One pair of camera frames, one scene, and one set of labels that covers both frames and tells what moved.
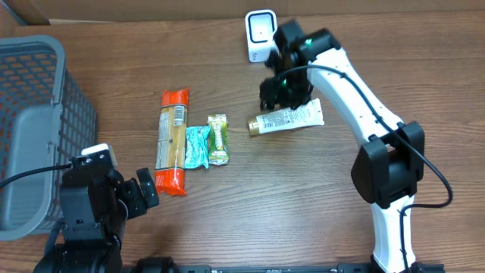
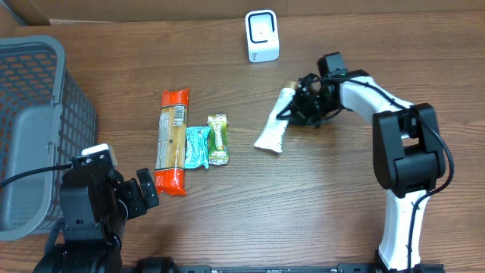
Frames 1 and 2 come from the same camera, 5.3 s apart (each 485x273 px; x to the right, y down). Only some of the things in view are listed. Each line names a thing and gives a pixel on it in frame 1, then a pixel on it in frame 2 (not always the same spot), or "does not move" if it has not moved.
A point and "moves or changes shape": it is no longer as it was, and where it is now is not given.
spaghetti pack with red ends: x=171 y=135 does not move
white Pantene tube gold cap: x=308 y=114 moves or changes shape
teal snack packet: x=197 y=139 does not move
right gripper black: x=273 y=98 to x=300 y=114
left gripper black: x=126 y=193 does not move
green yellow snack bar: x=218 y=139 does not move
